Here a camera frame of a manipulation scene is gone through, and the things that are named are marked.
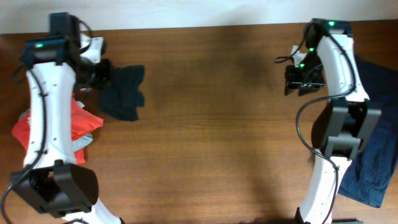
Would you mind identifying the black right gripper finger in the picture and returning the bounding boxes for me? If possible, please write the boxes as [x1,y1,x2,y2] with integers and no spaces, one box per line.
[284,84,297,96]
[298,85,320,96]

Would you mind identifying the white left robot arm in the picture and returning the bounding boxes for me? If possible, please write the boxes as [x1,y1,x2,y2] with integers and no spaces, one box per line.
[8,12,123,224]

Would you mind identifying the blue folded garment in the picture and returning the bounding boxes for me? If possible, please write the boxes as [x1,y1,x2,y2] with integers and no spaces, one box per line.
[338,56,397,208]

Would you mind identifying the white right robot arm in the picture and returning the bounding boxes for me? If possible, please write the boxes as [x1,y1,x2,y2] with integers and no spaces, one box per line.
[274,18,382,223]

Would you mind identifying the black t-shirt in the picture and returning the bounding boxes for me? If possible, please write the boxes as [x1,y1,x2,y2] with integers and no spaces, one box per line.
[98,65,145,122]

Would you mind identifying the red folded t-shirt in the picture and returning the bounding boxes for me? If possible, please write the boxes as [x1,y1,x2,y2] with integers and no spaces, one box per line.
[11,96,104,165]

